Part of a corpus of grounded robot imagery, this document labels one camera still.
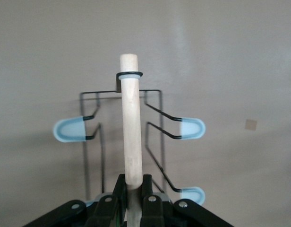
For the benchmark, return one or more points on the brown square tape marker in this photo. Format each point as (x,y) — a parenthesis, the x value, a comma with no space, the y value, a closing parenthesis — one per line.
(251,124)

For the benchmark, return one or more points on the brown table cover sheet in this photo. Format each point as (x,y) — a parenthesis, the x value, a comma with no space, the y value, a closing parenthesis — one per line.
(41,47)

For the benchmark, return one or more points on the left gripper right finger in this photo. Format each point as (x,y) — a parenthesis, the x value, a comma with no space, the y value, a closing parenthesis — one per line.
(151,212)

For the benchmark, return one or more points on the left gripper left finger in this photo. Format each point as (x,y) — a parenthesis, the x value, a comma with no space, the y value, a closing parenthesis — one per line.
(107,212)

